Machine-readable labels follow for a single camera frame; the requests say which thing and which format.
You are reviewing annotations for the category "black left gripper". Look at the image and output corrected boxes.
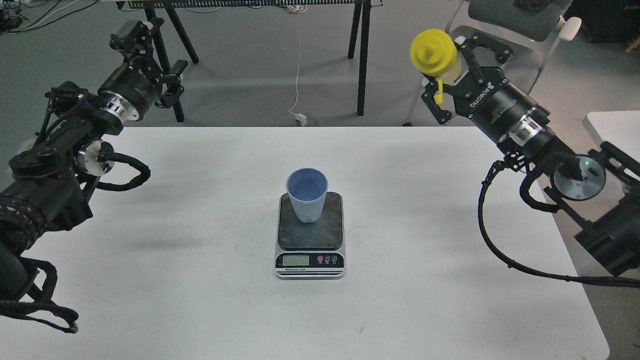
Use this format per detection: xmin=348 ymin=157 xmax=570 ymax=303
xmin=98 ymin=18 xmax=188 ymax=122

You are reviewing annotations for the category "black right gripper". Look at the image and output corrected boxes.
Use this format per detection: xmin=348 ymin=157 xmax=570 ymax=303
xmin=421 ymin=33 xmax=551 ymax=148

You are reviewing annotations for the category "yellow squeeze seasoning bottle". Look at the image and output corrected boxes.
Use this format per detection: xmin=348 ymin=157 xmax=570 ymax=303
xmin=409 ymin=29 xmax=462 ymax=105

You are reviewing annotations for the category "blue ribbed plastic cup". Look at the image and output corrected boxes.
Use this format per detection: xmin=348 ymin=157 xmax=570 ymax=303
xmin=285 ymin=167 xmax=329 ymax=224

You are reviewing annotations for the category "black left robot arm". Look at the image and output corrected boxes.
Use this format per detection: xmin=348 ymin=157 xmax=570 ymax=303
xmin=0 ymin=17 xmax=188 ymax=334

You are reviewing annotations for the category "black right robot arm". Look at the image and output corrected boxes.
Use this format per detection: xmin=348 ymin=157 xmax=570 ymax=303
xmin=409 ymin=29 xmax=639 ymax=289

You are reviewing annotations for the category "digital kitchen scale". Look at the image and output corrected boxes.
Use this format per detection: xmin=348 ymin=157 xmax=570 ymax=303
xmin=274 ymin=191 xmax=346 ymax=280

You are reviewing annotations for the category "grey office chair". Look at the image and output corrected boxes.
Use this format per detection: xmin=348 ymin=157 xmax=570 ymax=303
xmin=403 ymin=0 xmax=583 ymax=127

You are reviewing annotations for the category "black legged background table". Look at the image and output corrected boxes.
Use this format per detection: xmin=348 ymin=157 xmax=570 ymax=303
xmin=114 ymin=0 xmax=385 ymax=123

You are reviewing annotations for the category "white power adapter on floor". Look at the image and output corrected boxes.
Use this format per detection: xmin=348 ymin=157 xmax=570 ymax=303
xmin=294 ymin=112 xmax=319 ymax=127

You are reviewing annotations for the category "white side table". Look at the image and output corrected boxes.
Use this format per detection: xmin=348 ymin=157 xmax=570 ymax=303
xmin=582 ymin=111 xmax=640 ymax=161

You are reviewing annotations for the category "white hanging cable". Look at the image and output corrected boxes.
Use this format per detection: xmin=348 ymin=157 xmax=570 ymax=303
xmin=288 ymin=5 xmax=304 ymax=117

